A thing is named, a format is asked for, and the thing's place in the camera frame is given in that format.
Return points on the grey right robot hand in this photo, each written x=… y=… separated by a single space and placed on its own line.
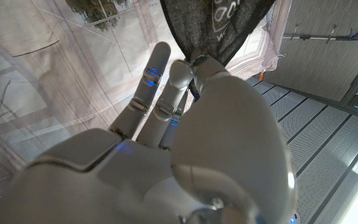
x=197 y=155

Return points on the black paisley bandana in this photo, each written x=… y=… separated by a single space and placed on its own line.
x=197 y=25

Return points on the orange backdrop clip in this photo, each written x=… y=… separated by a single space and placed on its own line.
x=261 y=76

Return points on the metal ceiling pole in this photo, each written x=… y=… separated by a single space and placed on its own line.
x=322 y=38

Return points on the printed window backdrop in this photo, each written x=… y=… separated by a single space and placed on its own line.
x=42 y=77

